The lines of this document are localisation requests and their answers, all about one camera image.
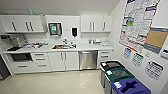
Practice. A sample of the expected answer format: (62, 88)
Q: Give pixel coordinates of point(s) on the green lid bin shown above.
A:
(110, 65)

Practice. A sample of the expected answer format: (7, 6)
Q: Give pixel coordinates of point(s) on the teal bottle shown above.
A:
(31, 12)

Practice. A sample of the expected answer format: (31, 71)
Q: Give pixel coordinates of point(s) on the large colourful wall poster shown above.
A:
(136, 23)

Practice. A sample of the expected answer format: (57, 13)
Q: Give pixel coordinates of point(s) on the blue-lid trash bin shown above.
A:
(130, 87)

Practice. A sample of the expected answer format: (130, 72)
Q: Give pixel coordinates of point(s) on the narrow white drawer unit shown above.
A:
(105, 59)

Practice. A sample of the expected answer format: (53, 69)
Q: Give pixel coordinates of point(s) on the small blue wall sign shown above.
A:
(127, 53)

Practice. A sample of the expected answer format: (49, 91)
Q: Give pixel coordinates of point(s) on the black built-in microwave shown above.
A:
(20, 57)

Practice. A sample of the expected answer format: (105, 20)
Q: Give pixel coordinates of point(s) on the chrome sink faucet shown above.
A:
(65, 41)

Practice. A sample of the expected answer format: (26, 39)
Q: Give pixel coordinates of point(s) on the wide white drawer unit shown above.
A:
(40, 61)

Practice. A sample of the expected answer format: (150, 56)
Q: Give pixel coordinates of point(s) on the steel sink basin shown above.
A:
(63, 47)

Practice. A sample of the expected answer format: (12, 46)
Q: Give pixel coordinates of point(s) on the blue white dish soap bottle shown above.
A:
(90, 41)

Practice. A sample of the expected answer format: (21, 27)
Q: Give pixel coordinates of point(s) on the stainless steel dishwasher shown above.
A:
(88, 60)

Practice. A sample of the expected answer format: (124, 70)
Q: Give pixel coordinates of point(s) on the small black wall sign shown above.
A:
(153, 70)

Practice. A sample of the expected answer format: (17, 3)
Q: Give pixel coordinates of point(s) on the steel paper towel dispenser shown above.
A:
(55, 29)

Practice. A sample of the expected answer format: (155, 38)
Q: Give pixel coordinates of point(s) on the black wall soap dispenser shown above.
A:
(74, 32)

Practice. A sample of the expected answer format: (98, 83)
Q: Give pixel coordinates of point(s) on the dark coffee machine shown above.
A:
(15, 42)

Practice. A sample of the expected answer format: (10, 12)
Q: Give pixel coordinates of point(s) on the stainless steel refrigerator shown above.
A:
(3, 68)

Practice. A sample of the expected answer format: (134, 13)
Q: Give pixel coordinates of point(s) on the white two-door base cabinet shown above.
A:
(63, 61)

